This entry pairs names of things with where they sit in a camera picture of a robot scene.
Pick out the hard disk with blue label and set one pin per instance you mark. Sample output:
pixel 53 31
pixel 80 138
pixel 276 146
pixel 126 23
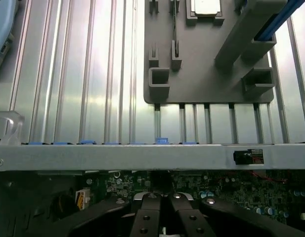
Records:
pixel 273 22

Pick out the green motherboard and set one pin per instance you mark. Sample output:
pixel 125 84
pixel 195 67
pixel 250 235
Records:
pixel 241 190

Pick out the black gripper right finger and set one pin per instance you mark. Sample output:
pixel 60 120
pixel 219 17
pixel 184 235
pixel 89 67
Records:
pixel 189 222

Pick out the black open PC case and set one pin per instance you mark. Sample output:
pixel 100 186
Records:
pixel 117 155

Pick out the silver CPU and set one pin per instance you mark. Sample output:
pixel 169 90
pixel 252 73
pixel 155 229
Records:
pixel 207 7

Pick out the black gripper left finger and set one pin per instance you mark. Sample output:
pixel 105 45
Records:
pixel 144 219

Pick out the gray parts rack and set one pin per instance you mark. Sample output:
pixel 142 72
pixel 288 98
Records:
pixel 204 81

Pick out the white power connector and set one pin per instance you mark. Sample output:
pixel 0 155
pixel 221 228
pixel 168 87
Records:
pixel 82 198

